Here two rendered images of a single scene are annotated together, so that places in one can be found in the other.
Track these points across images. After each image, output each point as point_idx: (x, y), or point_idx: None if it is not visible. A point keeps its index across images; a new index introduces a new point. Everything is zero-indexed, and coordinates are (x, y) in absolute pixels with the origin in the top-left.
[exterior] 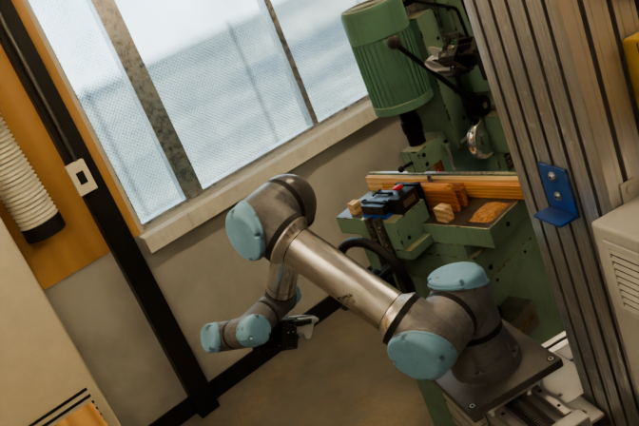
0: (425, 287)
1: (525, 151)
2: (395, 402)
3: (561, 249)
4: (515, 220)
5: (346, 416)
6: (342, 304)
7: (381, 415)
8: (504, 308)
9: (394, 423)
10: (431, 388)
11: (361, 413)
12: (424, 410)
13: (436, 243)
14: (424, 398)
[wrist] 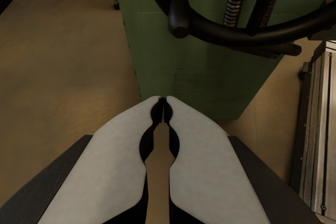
0: None
1: None
2: (89, 103)
3: None
4: None
5: (52, 128)
6: (180, 21)
7: (85, 116)
8: None
9: (101, 120)
10: (156, 93)
11: (65, 121)
12: (118, 101)
13: None
14: (143, 100)
